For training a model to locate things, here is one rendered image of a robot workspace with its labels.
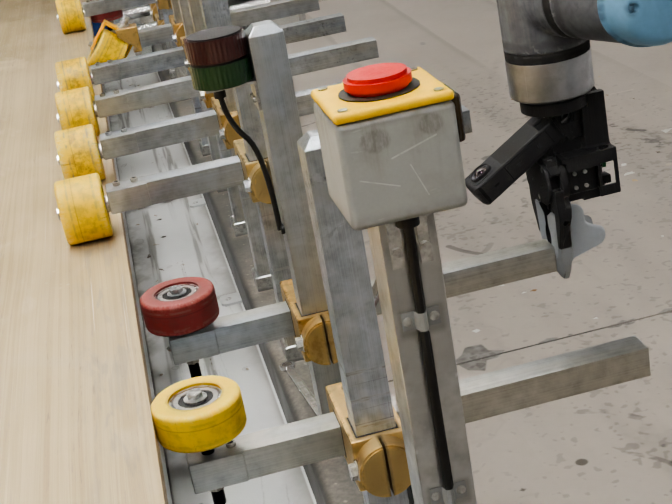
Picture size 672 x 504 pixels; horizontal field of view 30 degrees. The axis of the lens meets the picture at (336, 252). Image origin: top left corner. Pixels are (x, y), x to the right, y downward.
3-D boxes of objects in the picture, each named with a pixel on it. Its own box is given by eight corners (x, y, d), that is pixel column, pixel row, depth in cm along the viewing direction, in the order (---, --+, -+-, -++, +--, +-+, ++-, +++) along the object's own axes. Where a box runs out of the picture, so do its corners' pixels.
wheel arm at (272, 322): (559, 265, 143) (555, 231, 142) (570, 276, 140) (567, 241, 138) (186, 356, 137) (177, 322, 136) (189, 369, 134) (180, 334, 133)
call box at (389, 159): (438, 183, 79) (420, 63, 76) (471, 217, 73) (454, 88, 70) (330, 208, 78) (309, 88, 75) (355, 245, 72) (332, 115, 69)
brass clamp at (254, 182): (282, 167, 162) (274, 130, 160) (300, 198, 150) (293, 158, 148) (235, 178, 161) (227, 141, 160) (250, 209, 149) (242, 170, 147)
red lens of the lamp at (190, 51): (244, 44, 125) (239, 23, 124) (252, 56, 119) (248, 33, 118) (185, 57, 124) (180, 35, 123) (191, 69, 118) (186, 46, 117)
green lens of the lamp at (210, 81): (249, 69, 125) (244, 47, 125) (257, 81, 120) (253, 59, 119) (190, 81, 125) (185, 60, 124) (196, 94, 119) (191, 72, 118)
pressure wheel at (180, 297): (229, 358, 141) (208, 265, 137) (238, 389, 134) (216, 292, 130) (159, 376, 140) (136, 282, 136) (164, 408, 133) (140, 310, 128)
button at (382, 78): (404, 85, 75) (400, 57, 74) (422, 99, 71) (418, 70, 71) (340, 99, 74) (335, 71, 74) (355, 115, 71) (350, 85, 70)
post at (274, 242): (322, 395, 166) (253, 41, 149) (327, 407, 163) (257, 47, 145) (296, 401, 166) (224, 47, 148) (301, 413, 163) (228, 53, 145)
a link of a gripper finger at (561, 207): (577, 250, 136) (567, 175, 133) (564, 254, 136) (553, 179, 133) (561, 236, 140) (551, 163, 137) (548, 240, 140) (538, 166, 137)
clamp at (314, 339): (329, 310, 143) (322, 270, 141) (355, 359, 130) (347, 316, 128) (281, 322, 142) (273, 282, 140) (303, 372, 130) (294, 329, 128)
